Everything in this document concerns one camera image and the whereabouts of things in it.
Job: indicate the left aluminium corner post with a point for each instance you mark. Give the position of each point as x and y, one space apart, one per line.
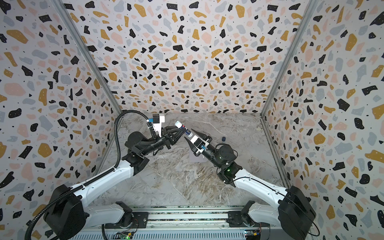
67 20

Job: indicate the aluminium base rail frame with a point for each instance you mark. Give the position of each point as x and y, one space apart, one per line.
187 223

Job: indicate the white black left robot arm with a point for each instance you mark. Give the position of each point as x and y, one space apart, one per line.
68 213

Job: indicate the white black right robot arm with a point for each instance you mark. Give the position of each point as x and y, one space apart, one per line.
287 207

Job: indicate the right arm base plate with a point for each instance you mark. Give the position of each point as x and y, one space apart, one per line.
238 220

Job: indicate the aluminium corner post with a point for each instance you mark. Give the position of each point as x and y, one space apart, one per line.
290 54
67 20

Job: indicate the blue glue stick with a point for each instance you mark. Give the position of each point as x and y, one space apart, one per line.
182 127

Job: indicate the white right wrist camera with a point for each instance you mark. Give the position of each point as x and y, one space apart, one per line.
200 144

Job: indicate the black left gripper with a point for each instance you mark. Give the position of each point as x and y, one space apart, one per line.
168 140

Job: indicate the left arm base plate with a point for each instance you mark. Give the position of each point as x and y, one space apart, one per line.
134 220

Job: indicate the lavender envelope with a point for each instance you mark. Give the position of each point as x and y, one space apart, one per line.
199 159

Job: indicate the right aluminium corner post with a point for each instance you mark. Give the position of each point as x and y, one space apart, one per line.
290 54

